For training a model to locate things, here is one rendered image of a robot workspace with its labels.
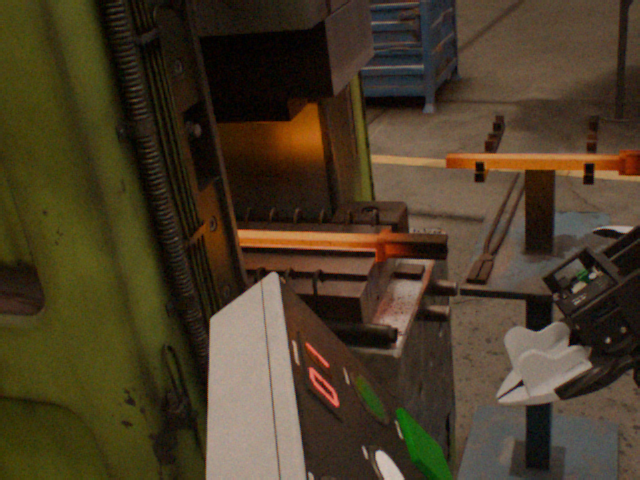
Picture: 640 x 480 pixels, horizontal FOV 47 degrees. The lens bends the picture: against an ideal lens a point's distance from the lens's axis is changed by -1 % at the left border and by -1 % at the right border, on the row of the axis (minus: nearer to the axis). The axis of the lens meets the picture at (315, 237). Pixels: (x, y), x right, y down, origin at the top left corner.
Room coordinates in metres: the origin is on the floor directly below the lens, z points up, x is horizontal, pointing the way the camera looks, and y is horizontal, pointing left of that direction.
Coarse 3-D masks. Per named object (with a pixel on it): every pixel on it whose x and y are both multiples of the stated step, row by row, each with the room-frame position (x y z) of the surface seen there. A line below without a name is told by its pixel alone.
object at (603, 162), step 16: (448, 160) 1.43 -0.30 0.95; (464, 160) 1.41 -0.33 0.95; (480, 160) 1.40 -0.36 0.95; (496, 160) 1.39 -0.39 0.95; (512, 160) 1.37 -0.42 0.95; (528, 160) 1.36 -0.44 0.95; (544, 160) 1.35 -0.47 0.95; (560, 160) 1.33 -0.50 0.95; (576, 160) 1.32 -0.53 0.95; (592, 160) 1.31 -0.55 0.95; (608, 160) 1.30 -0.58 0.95; (624, 160) 1.28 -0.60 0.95
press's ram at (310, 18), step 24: (192, 0) 0.90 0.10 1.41; (216, 0) 0.89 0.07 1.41; (240, 0) 0.88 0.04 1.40; (264, 0) 0.87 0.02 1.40; (288, 0) 0.85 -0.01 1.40; (312, 0) 0.86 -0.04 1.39; (336, 0) 0.94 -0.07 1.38; (216, 24) 0.89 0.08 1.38; (240, 24) 0.88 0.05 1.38; (264, 24) 0.87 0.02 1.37; (288, 24) 0.86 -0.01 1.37; (312, 24) 0.85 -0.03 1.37
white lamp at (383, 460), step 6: (378, 456) 0.44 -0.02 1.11; (384, 456) 0.45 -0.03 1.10; (378, 462) 0.44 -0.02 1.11; (384, 462) 0.44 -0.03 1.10; (390, 462) 0.45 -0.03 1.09; (384, 468) 0.43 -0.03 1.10; (390, 468) 0.44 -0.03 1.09; (396, 468) 0.45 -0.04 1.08; (384, 474) 0.43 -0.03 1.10; (390, 474) 0.43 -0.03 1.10; (396, 474) 0.44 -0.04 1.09
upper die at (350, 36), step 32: (352, 0) 1.00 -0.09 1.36; (288, 32) 0.91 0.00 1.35; (320, 32) 0.89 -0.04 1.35; (352, 32) 0.99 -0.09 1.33; (224, 64) 0.95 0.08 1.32; (256, 64) 0.93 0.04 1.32; (288, 64) 0.91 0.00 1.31; (320, 64) 0.90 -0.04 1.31; (352, 64) 0.97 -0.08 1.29; (224, 96) 0.95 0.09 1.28; (256, 96) 0.93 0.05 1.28; (288, 96) 0.91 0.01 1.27; (320, 96) 0.90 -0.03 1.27
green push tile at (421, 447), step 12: (408, 420) 0.56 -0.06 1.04; (408, 432) 0.54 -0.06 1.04; (420, 432) 0.56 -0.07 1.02; (408, 444) 0.52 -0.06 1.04; (420, 444) 0.53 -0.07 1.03; (432, 444) 0.56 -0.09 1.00; (420, 456) 0.51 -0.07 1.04; (432, 456) 0.53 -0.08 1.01; (420, 468) 0.50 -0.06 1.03; (432, 468) 0.51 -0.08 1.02; (444, 468) 0.54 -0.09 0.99
